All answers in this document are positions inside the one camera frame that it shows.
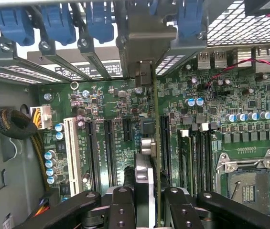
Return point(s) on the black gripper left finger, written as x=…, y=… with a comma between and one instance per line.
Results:
x=122, y=210

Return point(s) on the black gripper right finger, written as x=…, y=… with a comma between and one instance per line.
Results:
x=182, y=212

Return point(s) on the long PCIe expansion slot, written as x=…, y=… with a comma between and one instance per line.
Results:
x=92, y=155
x=165, y=143
x=111, y=152

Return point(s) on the blue slot latch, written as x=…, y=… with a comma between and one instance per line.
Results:
x=100, y=21
x=14, y=26
x=191, y=19
x=58, y=23

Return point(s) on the CPU socket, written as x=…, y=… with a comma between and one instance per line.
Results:
x=249, y=190

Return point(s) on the black RAM slot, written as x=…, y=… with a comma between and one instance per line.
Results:
x=206, y=162
x=196, y=162

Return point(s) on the green motherboard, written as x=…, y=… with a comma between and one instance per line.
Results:
x=244, y=95

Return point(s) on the short PCIe expansion slot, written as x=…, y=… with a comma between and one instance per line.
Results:
x=127, y=130

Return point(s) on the open black PC case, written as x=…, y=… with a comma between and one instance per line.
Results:
x=5, y=155

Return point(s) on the silver USB port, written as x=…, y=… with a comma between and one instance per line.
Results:
x=220, y=59
x=204, y=59

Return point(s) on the white PCI expansion slot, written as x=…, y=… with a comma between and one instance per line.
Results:
x=71, y=155

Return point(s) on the white power connector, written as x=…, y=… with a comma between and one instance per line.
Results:
x=45, y=117

